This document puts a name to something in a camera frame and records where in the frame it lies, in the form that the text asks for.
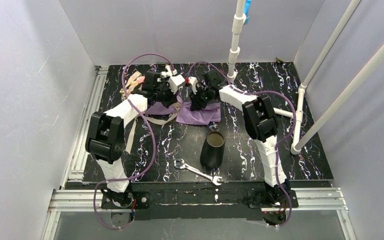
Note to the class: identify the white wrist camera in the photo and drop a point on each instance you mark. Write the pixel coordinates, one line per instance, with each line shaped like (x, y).
(175, 82)
(192, 82)

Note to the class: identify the black vase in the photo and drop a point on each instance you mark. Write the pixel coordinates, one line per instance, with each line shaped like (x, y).
(212, 152)

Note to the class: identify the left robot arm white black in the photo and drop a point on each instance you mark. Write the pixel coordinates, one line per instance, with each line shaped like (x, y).
(105, 140)

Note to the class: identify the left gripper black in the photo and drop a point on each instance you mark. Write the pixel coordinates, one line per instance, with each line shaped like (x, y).
(167, 98)

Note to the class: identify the small spring connector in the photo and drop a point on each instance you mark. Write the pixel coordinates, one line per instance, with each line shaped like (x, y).
(167, 66)

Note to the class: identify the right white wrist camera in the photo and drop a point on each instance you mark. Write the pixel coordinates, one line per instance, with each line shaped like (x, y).
(192, 82)

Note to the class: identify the silver wrench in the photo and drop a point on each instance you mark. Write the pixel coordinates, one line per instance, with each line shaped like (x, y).
(180, 164)

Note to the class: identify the purple wrapping paper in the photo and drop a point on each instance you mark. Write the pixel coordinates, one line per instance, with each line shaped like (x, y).
(182, 113)

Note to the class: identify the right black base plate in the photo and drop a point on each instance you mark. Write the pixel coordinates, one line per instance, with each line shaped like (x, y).
(263, 199)

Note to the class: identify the blue clip on pipe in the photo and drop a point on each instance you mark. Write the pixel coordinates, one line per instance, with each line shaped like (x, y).
(246, 10)

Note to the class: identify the pink flower bunch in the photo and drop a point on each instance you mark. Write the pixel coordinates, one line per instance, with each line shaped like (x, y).
(140, 79)

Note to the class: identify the aluminium rail frame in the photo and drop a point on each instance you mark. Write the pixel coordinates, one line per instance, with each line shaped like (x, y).
(171, 196)

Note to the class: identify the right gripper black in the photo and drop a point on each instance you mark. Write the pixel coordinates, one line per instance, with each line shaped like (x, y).
(198, 100)

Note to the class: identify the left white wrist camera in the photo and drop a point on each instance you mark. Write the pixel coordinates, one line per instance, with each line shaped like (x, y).
(175, 82)

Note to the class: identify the cream ribbon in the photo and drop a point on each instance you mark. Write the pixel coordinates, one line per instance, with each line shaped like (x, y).
(156, 110)

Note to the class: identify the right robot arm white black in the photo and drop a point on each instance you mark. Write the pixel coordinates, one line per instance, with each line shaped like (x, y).
(259, 117)

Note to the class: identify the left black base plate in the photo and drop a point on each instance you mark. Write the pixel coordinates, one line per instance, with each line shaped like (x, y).
(137, 200)

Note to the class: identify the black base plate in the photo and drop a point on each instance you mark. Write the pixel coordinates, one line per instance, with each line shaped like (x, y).
(263, 199)
(137, 200)

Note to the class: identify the white pvc pipe frame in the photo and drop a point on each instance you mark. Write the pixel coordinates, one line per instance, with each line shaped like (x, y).
(357, 128)

